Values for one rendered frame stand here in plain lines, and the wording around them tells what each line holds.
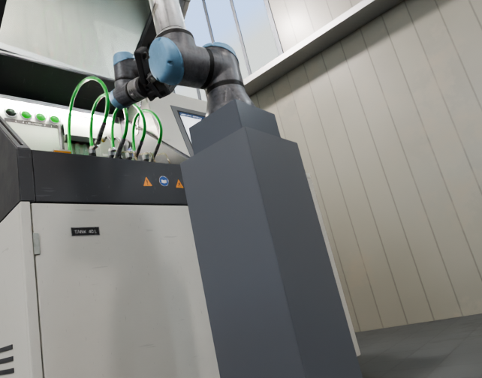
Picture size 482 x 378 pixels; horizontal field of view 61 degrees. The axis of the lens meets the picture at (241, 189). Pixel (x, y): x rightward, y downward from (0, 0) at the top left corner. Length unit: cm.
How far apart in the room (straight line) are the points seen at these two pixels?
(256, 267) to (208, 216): 19
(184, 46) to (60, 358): 87
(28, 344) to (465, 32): 338
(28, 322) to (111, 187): 46
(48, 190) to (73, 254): 20
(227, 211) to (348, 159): 276
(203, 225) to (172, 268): 38
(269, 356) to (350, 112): 303
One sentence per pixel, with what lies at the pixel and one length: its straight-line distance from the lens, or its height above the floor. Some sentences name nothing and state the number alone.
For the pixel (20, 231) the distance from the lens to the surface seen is 124.
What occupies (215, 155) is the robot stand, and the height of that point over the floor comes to 77.
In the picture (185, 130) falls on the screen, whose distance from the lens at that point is 207.
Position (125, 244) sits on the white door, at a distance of 132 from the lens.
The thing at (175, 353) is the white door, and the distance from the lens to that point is 136.
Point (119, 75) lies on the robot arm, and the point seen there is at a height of 125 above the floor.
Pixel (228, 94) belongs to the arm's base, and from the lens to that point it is 115.
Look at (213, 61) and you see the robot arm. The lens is 118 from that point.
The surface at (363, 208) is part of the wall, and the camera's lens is 358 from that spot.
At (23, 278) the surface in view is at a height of 58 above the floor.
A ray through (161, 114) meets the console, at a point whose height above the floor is 137.
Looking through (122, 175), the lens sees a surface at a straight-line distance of 140.
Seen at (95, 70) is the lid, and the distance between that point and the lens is 209.
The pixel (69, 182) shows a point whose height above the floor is 85.
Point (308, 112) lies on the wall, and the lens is 396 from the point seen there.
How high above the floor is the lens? 39
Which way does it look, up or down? 16 degrees up
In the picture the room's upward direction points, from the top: 13 degrees counter-clockwise
